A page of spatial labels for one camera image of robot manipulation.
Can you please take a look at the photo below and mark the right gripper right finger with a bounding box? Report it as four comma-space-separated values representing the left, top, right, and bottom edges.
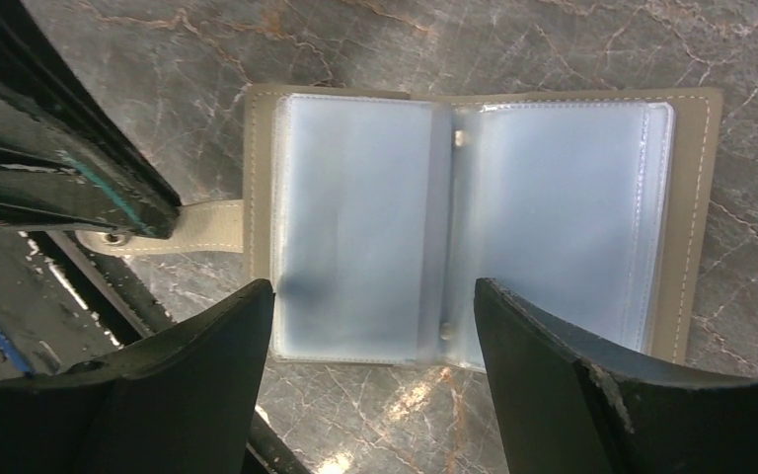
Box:
474, 278, 758, 473

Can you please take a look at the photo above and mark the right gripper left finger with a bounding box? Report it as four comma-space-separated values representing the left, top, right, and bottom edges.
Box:
0, 279, 274, 473

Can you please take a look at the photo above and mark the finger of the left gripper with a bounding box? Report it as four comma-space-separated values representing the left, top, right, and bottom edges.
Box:
0, 150, 180, 238
0, 1, 180, 206

